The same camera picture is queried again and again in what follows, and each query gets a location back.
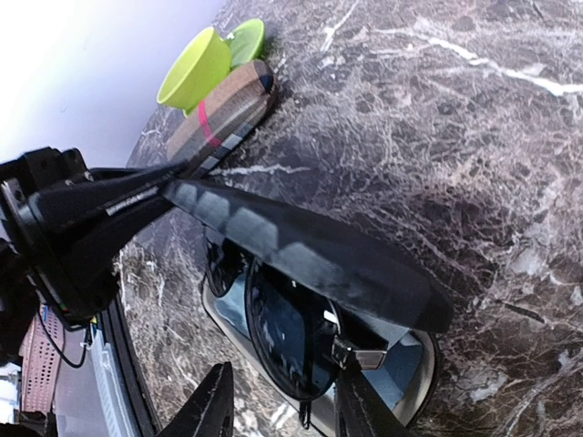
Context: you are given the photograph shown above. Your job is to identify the plaid brown glasses case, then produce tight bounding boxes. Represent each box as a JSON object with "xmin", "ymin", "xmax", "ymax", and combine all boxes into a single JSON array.
[{"xmin": 167, "ymin": 59, "xmax": 279, "ymax": 178}]

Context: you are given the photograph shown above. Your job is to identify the black round sunglasses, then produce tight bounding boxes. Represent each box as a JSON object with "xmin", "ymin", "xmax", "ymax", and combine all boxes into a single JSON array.
[{"xmin": 204, "ymin": 228, "xmax": 389, "ymax": 429}]

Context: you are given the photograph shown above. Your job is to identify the pink perforated basket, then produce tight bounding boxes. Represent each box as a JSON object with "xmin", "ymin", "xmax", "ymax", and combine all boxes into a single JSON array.
[{"xmin": 20, "ymin": 317, "xmax": 61, "ymax": 413}]

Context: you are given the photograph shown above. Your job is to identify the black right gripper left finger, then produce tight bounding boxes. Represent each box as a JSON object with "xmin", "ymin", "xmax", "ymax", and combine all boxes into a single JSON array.
[{"xmin": 157, "ymin": 362, "xmax": 234, "ymax": 437}]

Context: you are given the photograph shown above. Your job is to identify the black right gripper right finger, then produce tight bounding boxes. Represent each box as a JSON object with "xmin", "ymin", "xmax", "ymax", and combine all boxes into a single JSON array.
[{"xmin": 335, "ymin": 361, "xmax": 422, "ymax": 436}]

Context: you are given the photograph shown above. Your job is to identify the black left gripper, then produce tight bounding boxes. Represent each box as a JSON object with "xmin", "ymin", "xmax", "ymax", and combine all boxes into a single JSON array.
[{"xmin": 1, "ymin": 147, "xmax": 187, "ymax": 364}]

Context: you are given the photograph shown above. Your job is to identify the black quilted glasses case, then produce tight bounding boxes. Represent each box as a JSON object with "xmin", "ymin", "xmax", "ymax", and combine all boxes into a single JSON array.
[{"xmin": 163, "ymin": 180, "xmax": 453, "ymax": 435}]

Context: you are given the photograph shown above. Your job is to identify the green bowl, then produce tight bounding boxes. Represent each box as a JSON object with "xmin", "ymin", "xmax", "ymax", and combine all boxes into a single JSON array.
[{"xmin": 157, "ymin": 26, "xmax": 231, "ymax": 113}]

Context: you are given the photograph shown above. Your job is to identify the green plate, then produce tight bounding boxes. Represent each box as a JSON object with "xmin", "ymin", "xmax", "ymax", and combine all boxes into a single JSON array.
[{"xmin": 225, "ymin": 18, "xmax": 266, "ymax": 70}]

